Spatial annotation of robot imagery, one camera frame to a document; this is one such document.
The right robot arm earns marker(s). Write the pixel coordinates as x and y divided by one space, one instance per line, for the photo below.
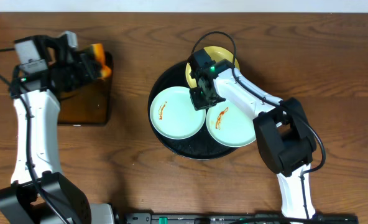
285 139

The black round tray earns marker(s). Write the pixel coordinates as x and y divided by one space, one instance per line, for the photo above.
200 146

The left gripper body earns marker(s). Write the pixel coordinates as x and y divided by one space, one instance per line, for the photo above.
89 65

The light green plate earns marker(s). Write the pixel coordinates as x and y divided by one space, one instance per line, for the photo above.
229 126
173 115

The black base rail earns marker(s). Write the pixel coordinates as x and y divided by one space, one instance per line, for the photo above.
262 218

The yellow plate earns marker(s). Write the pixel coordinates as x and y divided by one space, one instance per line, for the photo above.
221 54

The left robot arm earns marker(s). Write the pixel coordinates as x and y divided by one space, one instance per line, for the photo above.
39 192

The green yellow sponge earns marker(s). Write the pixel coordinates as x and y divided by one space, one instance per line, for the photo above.
98 53

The black rectangular water tray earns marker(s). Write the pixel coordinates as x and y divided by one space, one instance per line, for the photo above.
88 105

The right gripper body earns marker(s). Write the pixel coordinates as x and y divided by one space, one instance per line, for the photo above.
201 101

